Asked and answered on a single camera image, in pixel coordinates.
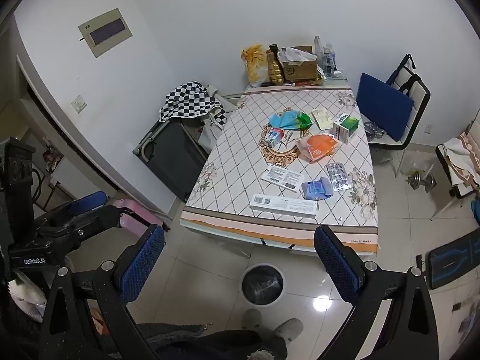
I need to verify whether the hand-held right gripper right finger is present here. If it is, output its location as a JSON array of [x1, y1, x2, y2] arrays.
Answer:
[[314, 226, 440, 360]]

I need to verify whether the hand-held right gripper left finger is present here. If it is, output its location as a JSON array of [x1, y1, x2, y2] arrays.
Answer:
[[39, 224, 166, 360]]

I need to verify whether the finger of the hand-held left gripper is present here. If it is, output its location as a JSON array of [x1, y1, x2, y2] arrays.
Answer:
[[35, 190, 108, 223], [45, 206, 123, 241]]

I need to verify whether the round black trash bin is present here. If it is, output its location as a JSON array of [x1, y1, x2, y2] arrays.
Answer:
[[241, 264, 285, 306]]

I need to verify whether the blue plastic packet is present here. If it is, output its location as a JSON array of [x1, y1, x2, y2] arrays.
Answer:
[[301, 180, 334, 201]]

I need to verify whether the long white box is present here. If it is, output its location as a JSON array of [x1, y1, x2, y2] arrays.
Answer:
[[250, 193, 319, 219]]

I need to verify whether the silver blister pack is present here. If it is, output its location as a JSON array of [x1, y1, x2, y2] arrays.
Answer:
[[326, 162, 352, 191]]

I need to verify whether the orange plastic packet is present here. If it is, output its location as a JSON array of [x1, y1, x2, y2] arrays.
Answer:
[[296, 134, 341, 163]]

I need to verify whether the green white medicine box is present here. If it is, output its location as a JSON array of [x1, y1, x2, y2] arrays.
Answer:
[[331, 113, 361, 145]]

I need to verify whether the small red blue white box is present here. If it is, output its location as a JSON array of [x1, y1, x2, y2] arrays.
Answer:
[[265, 127, 286, 148]]

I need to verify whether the cream cloth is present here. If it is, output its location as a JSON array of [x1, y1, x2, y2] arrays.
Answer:
[[311, 108, 334, 130]]

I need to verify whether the blue green plastic bag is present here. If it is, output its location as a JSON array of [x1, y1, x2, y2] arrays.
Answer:
[[268, 111, 305, 131]]

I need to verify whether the grey slipper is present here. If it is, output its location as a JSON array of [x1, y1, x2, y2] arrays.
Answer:
[[273, 318, 304, 346], [242, 308, 264, 334]]

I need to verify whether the white crumpled bag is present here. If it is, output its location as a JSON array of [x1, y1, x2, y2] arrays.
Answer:
[[7, 272, 47, 324]]

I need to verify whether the black blue foot mat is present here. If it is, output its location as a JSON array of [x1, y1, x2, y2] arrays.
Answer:
[[425, 238, 480, 292]]

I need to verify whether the chrome dumbbell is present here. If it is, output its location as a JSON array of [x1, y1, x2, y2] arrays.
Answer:
[[406, 170, 438, 193]]

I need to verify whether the black white checkered cloth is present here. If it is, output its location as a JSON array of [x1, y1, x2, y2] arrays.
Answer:
[[159, 80, 228, 127]]

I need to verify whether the silver metal object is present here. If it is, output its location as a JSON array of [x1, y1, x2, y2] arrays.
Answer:
[[364, 121, 387, 140]]

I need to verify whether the blue cushion board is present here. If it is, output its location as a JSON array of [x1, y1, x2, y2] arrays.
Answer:
[[355, 73, 415, 145]]

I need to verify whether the floral diamond pattern tablecloth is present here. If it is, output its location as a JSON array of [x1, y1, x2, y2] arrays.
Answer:
[[180, 79, 380, 257]]

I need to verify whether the beige patterned towel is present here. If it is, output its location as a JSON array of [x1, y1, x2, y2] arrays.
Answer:
[[442, 123, 480, 193]]

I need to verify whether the brown cardboard box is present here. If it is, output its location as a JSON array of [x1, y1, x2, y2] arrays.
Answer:
[[279, 46, 324, 82]]

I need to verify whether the gold vase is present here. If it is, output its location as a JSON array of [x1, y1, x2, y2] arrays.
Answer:
[[266, 44, 286, 85]]

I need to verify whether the blue label plastic bottle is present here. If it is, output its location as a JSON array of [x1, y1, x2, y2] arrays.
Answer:
[[322, 43, 337, 77]]

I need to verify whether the yellow snack bag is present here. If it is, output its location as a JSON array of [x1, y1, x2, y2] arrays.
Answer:
[[240, 44, 271, 88]]

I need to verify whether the clear glass bottle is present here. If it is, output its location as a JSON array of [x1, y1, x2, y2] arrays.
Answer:
[[313, 36, 325, 69]]

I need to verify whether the beige wall electrical panel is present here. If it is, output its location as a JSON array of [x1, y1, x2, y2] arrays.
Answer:
[[78, 8, 134, 58]]

